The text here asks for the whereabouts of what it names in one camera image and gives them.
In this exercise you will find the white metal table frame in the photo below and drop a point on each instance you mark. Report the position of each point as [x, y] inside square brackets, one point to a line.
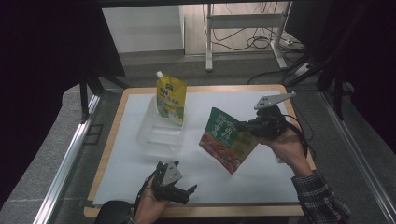
[243, 21]

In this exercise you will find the person's left hand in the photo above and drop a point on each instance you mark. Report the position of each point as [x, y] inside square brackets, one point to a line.
[148, 208]

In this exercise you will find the clear plastic container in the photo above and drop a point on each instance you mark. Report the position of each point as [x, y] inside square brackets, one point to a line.
[158, 137]

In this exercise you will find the dark curtain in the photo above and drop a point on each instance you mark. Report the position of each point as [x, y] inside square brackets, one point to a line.
[370, 62]
[40, 62]

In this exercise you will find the black metal stand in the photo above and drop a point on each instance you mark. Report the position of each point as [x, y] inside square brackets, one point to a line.
[84, 96]
[337, 93]

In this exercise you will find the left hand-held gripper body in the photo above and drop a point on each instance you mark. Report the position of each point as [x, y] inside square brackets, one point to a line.
[169, 189]

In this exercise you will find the white power strip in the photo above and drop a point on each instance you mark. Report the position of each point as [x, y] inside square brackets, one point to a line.
[302, 70]

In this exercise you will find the aluminium rail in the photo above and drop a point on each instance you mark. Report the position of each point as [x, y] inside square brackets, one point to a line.
[358, 149]
[67, 161]

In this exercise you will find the person's right hand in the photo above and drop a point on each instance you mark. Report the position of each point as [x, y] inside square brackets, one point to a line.
[289, 149]

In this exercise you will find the yellow spout pouch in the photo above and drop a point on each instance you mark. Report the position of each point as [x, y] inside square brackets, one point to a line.
[171, 93]

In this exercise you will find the green and gold seasoning packet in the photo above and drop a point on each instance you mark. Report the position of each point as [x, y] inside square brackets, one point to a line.
[224, 137]

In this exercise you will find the dark rounded object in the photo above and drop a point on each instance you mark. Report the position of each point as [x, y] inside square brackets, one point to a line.
[113, 213]

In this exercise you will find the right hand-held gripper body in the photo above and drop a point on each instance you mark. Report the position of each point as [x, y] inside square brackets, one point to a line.
[269, 124]

